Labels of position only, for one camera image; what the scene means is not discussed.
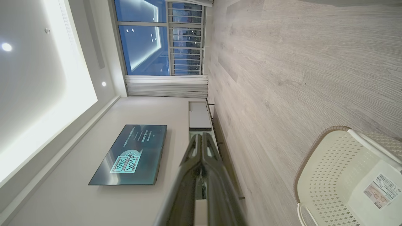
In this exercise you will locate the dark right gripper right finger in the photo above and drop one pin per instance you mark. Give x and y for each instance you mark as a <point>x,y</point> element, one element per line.
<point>220,194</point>

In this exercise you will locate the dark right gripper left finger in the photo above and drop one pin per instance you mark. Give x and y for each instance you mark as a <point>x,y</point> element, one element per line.
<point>183,188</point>

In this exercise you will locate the cream perforated plastic laundry basket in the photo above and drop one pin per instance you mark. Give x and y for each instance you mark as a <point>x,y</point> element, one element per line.
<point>329,188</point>

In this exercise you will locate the white low television cabinet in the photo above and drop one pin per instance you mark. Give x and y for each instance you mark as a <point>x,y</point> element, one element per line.
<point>199,117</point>

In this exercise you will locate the white pleated curtain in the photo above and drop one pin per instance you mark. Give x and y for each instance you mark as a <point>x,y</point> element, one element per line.
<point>166,86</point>

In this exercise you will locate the large glass window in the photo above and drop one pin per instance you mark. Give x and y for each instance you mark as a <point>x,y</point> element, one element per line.
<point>141,47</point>

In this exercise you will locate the white window guard railing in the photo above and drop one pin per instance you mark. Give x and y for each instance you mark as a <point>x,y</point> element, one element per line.
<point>187,40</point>

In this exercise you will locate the white barcode sticker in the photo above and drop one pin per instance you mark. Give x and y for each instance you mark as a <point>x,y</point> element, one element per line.
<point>381,191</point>

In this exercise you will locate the large round ceiling spotlight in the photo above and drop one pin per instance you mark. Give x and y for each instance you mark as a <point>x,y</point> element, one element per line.
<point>6,47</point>

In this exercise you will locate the wall-mounted flat television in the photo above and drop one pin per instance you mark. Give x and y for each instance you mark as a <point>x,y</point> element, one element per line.
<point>132,157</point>

